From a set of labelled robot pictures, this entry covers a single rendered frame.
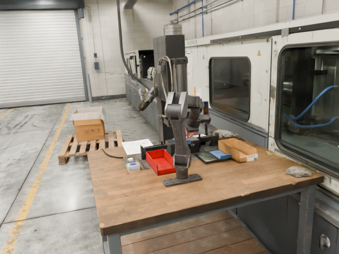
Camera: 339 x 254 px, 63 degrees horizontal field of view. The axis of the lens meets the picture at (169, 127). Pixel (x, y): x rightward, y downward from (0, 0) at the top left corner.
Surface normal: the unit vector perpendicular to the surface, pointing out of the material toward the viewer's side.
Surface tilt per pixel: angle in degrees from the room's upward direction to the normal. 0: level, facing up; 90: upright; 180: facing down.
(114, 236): 90
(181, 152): 103
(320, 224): 90
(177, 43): 90
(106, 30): 90
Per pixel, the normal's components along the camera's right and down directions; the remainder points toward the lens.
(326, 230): -0.96, 0.11
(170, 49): 0.32, 0.22
